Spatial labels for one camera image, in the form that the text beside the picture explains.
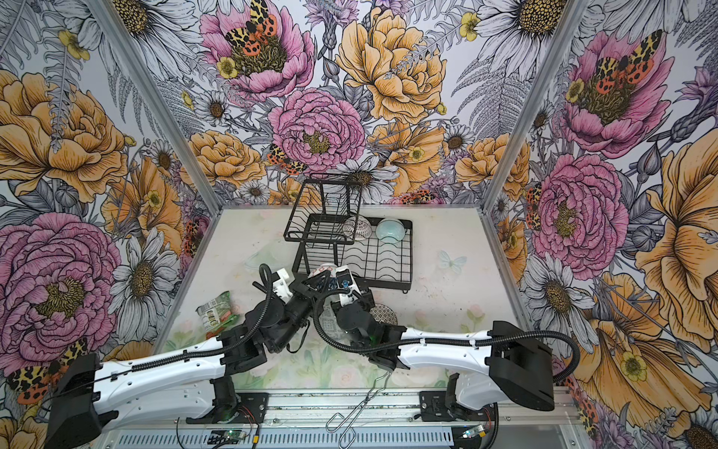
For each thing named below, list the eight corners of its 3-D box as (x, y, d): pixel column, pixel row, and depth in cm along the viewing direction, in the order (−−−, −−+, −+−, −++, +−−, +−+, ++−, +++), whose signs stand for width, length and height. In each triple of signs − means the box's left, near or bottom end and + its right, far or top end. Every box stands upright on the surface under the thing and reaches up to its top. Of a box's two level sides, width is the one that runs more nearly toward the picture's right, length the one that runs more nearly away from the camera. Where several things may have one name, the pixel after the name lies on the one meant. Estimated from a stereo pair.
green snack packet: (211, 340, 88) (205, 334, 85) (201, 314, 93) (195, 308, 90) (244, 320, 92) (240, 314, 89) (233, 297, 97) (229, 290, 94)
